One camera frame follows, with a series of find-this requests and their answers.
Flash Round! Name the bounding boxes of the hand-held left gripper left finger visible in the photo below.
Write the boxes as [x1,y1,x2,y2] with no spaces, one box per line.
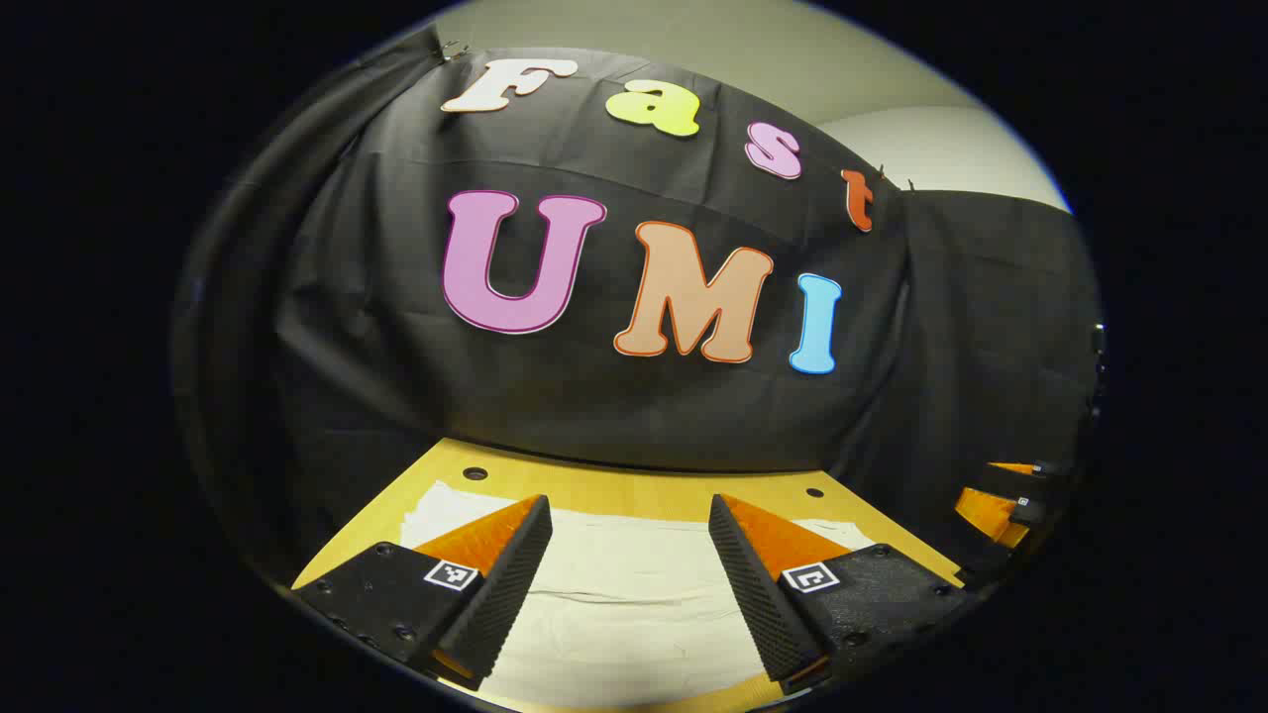
[295,493,554,692]

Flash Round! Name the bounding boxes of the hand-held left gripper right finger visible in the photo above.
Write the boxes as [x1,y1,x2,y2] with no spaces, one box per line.
[707,493,977,696]

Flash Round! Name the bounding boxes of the white jeans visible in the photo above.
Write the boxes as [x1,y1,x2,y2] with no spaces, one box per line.
[396,480,878,709]

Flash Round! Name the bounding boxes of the black backdrop cloth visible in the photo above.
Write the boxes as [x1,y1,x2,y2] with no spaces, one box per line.
[173,25,1106,595]

